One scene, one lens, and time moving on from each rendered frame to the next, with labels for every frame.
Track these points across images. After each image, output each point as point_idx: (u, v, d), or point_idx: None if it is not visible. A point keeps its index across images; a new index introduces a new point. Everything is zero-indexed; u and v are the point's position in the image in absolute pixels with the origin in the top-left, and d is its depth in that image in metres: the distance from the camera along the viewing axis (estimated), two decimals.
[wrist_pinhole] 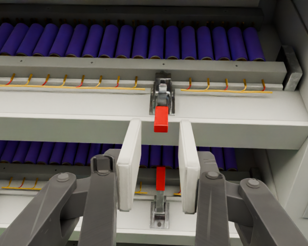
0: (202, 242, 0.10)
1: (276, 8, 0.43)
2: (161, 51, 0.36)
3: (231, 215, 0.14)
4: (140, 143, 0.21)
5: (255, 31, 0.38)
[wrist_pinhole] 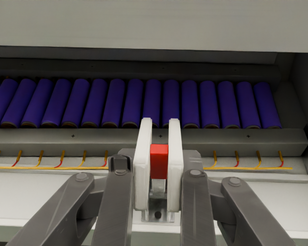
0: (189, 241, 0.10)
1: (295, 63, 0.36)
2: (157, 116, 0.30)
3: (212, 214, 0.14)
4: (151, 143, 0.21)
5: (268, 89, 0.32)
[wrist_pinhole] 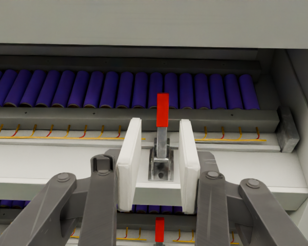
0: (202, 242, 0.10)
1: (274, 59, 0.43)
2: None
3: (231, 215, 0.14)
4: (140, 143, 0.21)
5: (250, 79, 0.40)
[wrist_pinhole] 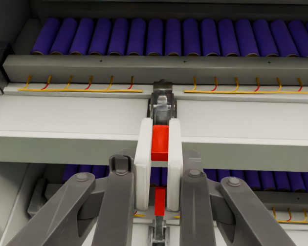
0: (188, 241, 0.10)
1: None
2: None
3: (211, 214, 0.14)
4: (151, 143, 0.21)
5: None
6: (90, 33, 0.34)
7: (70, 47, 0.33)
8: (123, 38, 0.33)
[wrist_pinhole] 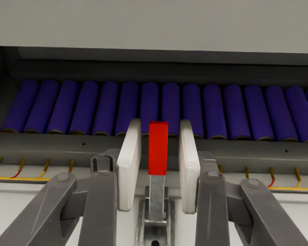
0: (202, 242, 0.10)
1: None
2: None
3: (231, 215, 0.14)
4: (140, 143, 0.21)
5: None
6: (73, 101, 0.29)
7: (49, 119, 0.28)
8: (112, 110, 0.28)
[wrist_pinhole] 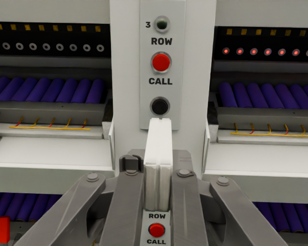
0: (181, 241, 0.10)
1: None
2: (7, 97, 0.40)
3: None
4: None
5: (99, 82, 0.43)
6: None
7: None
8: None
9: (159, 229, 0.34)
